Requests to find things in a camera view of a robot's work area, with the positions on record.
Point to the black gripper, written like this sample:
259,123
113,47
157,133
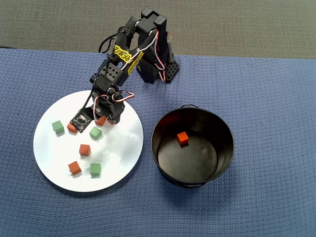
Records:
114,114

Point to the red cube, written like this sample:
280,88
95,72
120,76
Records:
84,149
71,128
109,122
182,137
74,168
100,121

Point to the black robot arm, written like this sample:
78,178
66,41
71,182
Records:
150,37

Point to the white round plate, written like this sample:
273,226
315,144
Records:
116,153

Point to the green cube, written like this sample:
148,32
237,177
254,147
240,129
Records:
58,127
95,169
95,133

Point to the black metal bucket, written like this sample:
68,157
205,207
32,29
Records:
187,163

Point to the blue woven tablecloth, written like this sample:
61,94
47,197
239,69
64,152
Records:
259,123

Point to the small wrist camera board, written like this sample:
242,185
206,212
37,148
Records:
80,122

